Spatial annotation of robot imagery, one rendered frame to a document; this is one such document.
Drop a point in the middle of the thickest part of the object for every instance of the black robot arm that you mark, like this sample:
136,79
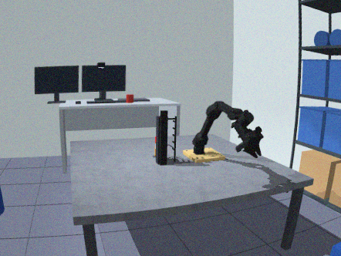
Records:
243,119

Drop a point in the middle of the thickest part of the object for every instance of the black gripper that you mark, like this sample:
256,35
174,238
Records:
250,146

